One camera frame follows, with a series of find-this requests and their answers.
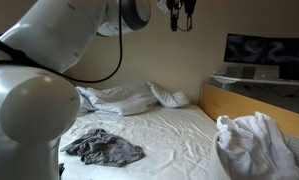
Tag black wide monitor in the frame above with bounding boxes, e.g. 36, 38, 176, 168
223, 33, 299, 83

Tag grey desktop box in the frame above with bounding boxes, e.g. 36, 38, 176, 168
225, 65, 257, 80

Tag large white pillow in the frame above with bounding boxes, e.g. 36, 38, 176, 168
74, 83, 160, 117

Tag white and blue clothes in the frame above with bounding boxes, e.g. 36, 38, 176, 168
216, 111, 299, 180

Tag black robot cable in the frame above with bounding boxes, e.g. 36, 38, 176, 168
0, 0, 194, 84

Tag wooden bed frame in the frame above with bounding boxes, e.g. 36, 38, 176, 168
198, 82, 299, 139

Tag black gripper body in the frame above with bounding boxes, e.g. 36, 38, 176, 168
166, 0, 197, 16

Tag grey shirt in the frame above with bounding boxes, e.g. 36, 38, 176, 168
60, 128, 146, 168

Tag crumpled white blanket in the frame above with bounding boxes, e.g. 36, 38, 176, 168
77, 96, 94, 117

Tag white desk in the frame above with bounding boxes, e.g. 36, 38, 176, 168
209, 73, 299, 89

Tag small white desk device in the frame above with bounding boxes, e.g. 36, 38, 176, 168
213, 69, 227, 77

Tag white bed sheet mattress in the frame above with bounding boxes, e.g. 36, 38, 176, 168
58, 104, 225, 180

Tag small white pillow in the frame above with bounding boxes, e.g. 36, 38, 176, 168
146, 81, 191, 109

